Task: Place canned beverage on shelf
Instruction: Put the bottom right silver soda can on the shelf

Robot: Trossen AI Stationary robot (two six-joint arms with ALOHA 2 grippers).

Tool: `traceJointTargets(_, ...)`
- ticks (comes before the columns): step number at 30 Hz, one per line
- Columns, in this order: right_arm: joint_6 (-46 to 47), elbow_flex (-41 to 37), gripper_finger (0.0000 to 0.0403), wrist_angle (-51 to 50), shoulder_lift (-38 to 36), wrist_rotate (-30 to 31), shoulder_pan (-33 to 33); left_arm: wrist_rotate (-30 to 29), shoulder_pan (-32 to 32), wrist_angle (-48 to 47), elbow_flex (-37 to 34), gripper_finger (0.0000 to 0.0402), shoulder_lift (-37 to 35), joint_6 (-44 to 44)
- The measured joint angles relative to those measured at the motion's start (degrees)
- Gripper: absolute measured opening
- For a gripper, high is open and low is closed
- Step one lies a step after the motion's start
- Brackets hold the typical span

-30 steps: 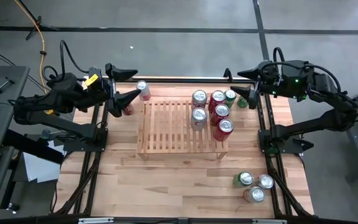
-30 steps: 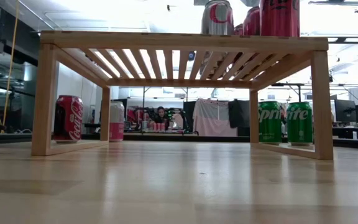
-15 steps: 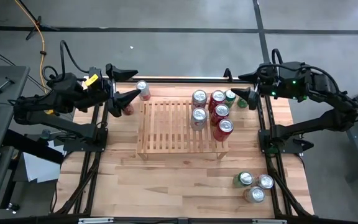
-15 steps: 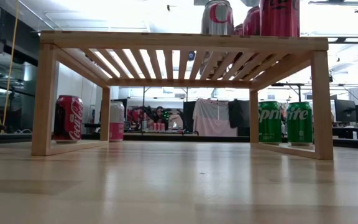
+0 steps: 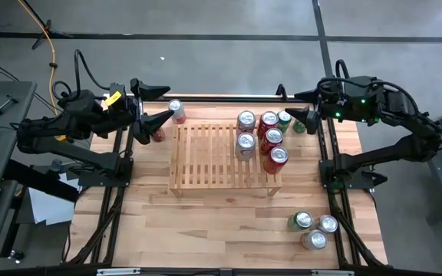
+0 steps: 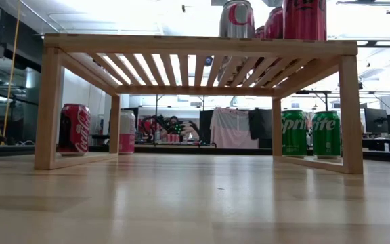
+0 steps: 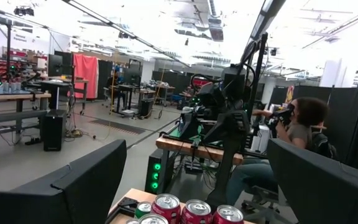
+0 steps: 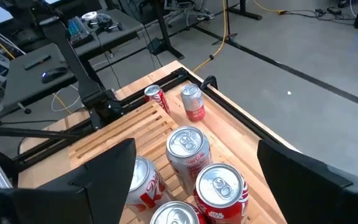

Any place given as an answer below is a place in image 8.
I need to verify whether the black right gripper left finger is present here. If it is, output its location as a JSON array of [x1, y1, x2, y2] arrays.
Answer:
[[0, 138, 137, 224]]

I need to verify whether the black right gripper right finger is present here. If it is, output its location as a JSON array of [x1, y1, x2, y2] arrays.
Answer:
[[257, 139, 358, 224]]

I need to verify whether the silver diet cola can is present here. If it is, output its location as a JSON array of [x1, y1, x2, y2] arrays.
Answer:
[[124, 155, 175, 223], [165, 126, 213, 195]]

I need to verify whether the red cola can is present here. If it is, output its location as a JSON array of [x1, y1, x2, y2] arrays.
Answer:
[[144, 84, 171, 115], [193, 162, 249, 224], [149, 200, 208, 224]]

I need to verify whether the wooden slatted shelf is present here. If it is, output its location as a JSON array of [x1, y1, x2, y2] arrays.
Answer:
[[68, 100, 288, 224]]

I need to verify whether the black computer mouse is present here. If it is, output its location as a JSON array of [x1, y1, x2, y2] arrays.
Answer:
[[41, 67, 69, 84]]

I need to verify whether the silver and pink can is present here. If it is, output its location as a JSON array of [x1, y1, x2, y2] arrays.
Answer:
[[180, 83, 206, 123]]

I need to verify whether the grey desk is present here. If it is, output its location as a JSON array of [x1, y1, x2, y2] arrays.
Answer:
[[20, 8, 144, 63], [0, 42, 85, 121]]

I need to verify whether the black support beam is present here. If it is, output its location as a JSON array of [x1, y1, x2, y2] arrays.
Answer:
[[39, 16, 107, 105]]

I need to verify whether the small black clamp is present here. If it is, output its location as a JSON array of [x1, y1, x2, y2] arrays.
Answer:
[[199, 75, 219, 91]]

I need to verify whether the black power brick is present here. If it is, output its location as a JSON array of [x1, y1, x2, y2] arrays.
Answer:
[[147, 37, 167, 56]]

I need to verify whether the black desk tool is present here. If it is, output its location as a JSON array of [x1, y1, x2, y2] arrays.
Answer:
[[93, 14, 124, 34]]

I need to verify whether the black desk leg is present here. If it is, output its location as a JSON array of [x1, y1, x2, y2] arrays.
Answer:
[[152, 0, 185, 60]]

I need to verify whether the white tape roll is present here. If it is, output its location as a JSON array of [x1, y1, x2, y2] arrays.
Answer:
[[81, 11, 98, 21]]

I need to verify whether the black power adapter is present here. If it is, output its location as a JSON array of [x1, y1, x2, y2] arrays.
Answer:
[[326, 6, 343, 16]]

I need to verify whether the person's foot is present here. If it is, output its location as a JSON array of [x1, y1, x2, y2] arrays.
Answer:
[[196, 9, 218, 22]]

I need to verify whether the black metal table frame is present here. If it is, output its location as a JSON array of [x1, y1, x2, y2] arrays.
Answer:
[[0, 67, 281, 187]]

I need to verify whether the yellow extension cable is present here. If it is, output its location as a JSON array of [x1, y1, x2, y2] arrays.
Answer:
[[192, 0, 229, 74], [253, 0, 287, 16]]

